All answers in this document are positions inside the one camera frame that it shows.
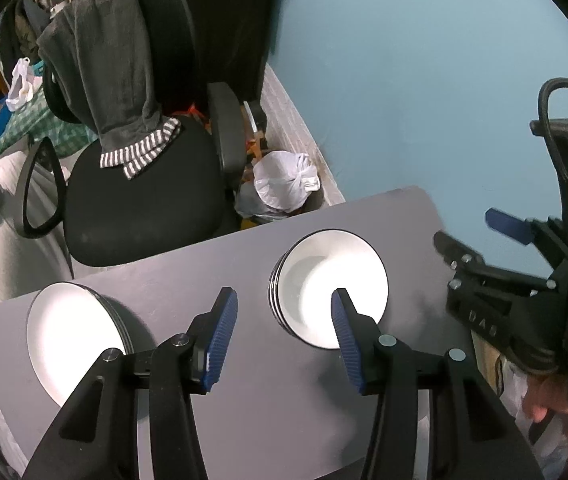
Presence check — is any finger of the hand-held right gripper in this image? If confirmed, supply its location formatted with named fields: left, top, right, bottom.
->
left=433, top=230, right=560, bottom=292
left=484, top=207, right=565, bottom=263

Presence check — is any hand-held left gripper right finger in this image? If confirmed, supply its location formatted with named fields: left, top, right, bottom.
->
left=330, top=288, right=545, bottom=480

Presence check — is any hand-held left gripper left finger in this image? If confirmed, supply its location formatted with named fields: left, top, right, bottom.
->
left=22, top=286, right=239, bottom=480

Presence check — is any white bowl with dark rim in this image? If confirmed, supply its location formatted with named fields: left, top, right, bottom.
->
left=271, top=252, right=315, bottom=343
left=276, top=230, right=389, bottom=351
left=268, top=260, right=305, bottom=336

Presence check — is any white plate with dark rim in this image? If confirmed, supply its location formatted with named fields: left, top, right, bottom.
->
left=84, top=287, right=139, bottom=361
left=76, top=284, right=135, bottom=361
left=26, top=282, right=130, bottom=409

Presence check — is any person's right hand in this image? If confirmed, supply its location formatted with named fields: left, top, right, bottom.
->
left=520, top=374, right=568, bottom=457

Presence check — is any crumpled white plastic sheet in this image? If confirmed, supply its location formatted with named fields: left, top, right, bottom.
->
left=473, top=342, right=568, bottom=480

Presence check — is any black office chair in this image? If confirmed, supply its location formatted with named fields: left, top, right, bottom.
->
left=16, top=0, right=265, bottom=269

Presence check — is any knotted white plastic bag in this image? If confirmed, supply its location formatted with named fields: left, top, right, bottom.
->
left=235, top=150, right=323, bottom=222

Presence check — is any pale grey bed sheet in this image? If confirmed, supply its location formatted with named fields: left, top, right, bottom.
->
left=0, top=150, right=75, bottom=301

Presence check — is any green checkered cloth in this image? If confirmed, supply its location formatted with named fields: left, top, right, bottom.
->
left=0, top=85, right=100, bottom=182

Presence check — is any grey garment with striped cuffs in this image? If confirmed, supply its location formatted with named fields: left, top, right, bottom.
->
left=36, top=0, right=185, bottom=181

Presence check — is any small white plastic bag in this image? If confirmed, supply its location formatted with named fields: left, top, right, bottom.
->
left=6, top=57, right=35, bottom=112

